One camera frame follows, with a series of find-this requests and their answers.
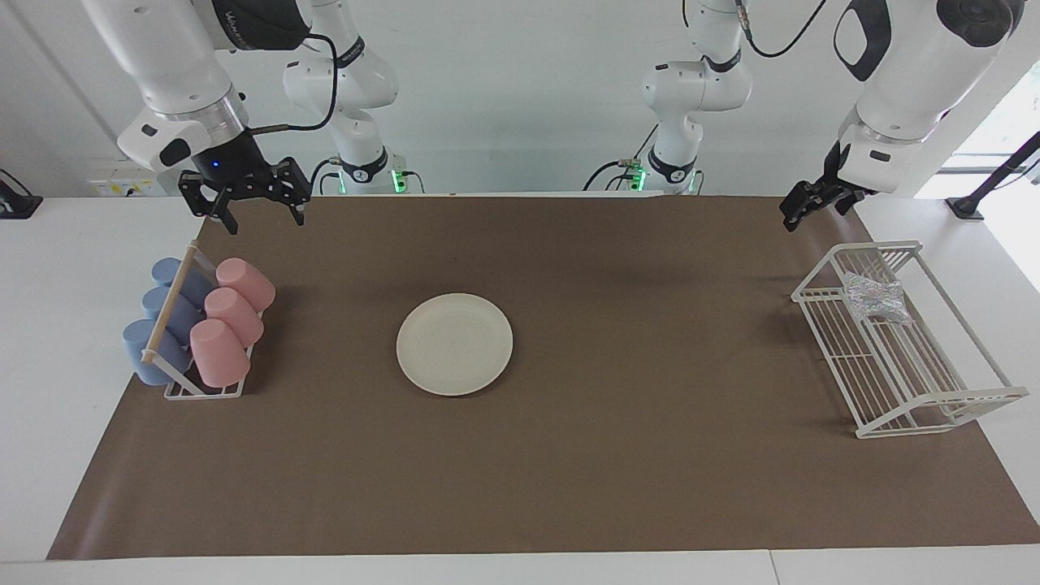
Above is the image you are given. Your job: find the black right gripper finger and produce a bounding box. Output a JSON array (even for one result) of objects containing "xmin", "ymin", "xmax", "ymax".
[
  {"xmin": 272, "ymin": 158, "xmax": 312, "ymax": 227},
  {"xmin": 179, "ymin": 171, "xmax": 241, "ymax": 236}
]

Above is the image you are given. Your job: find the clear crinkly packet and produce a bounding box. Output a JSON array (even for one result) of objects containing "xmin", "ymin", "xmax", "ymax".
[{"xmin": 841, "ymin": 272, "xmax": 912, "ymax": 326}]

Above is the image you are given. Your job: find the cream round plate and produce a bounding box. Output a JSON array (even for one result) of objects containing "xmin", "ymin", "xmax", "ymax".
[{"xmin": 396, "ymin": 292, "xmax": 514, "ymax": 397}]

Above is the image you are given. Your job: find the pink plastic cup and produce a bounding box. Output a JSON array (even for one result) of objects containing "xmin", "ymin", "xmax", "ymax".
[
  {"xmin": 215, "ymin": 258, "xmax": 276, "ymax": 314},
  {"xmin": 204, "ymin": 287, "xmax": 265, "ymax": 346},
  {"xmin": 189, "ymin": 318, "xmax": 251, "ymax": 388}
]

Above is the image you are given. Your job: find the blue plastic cup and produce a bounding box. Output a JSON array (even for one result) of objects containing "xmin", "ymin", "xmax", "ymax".
[
  {"xmin": 151, "ymin": 258, "xmax": 214, "ymax": 306},
  {"xmin": 122, "ymin": 318, "xmax": 193, "ymax": 386},
  {"xmin": 142, "ymin": 286, "xmax": 204, "ymax": 342}
]

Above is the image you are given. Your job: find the black table clamp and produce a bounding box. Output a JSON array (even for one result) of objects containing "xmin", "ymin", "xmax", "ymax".
[{"xmin": 0, "ymin": 168, "xmax": 43, "ymax": 219}]

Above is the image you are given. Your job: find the brown table mat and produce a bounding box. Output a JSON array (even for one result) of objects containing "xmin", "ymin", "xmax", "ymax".
[{"xmin": 46, "ymin": 193, "xmax": 1040, "ymax": 561}]

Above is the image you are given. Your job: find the black right base cable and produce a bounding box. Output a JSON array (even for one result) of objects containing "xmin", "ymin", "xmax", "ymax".
[{"xmin": 307, "ymin": 157, "xmax": 342, "ymax": 196}]

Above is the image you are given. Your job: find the black base cable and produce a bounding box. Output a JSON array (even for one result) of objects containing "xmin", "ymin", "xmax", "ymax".
[
  {"xmin": 307, "ymin": 157, "xmax": 342, "ymax": 196},
  {"xmin": 581, "ymin": 122, "xmax": 661, "ymax": 193}
]

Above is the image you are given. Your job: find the white wire cup holder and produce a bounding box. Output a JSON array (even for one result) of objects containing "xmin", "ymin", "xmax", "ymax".
[{"xmin": 141, "ymin": 240, "xmax": 262, "ymax": 401}]

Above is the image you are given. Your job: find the white wall socket box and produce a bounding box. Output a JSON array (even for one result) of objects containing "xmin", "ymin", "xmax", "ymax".
[{"xmin": 88, "ymin": 165, "xmax": 165, "ymax": 198}]

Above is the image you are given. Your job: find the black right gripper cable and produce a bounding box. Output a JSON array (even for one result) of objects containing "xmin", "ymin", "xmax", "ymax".
[{"xmin": 248, "ymin": 32, "xmax": 340, "ymax": 135}]

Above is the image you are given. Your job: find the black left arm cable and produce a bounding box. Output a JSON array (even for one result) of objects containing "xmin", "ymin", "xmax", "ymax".
[{"xmin": 735, "ymin": 0, "xmax": 828, "ymax": 59}]

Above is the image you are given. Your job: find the white wire dish rack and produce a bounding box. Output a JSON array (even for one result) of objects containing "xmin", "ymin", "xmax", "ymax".
[{"xmin": 791, "ymin": 240, "xmax": 1029, "ymax": 440}]

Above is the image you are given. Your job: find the black left base cable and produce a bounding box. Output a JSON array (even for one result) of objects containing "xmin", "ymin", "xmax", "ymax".
[{"xmin": 581, "ymin": 122, "xmax": 661, "ymax": 193}]

